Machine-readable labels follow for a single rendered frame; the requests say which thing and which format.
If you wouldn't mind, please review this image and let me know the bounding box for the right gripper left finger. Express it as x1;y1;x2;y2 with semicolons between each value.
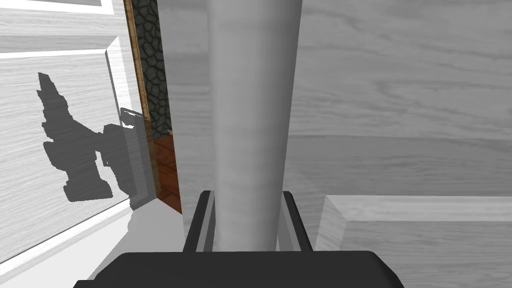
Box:
182;190;217;253

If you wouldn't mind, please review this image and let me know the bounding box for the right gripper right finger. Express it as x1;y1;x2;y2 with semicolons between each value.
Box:
275;190;314;253

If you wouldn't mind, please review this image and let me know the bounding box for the grey cylindrical door handle bar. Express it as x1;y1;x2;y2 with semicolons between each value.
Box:
205;0;304;253

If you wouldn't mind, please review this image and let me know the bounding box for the grey wooden door leaf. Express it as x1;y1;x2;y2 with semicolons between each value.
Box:
0;0;158;277
156;0;512;288

